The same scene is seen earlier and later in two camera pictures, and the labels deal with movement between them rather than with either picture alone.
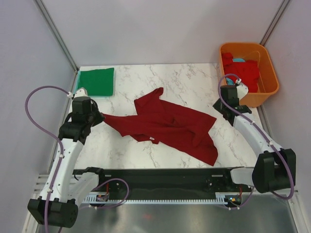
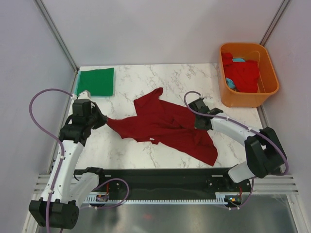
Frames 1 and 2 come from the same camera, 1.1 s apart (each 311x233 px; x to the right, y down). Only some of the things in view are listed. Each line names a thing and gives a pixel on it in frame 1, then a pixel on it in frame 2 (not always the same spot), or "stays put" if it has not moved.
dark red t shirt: [157, 120] stays put
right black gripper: [216, 106] → [197, 125]
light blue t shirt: [229, 81] stays put
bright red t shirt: [247, 72] stays put
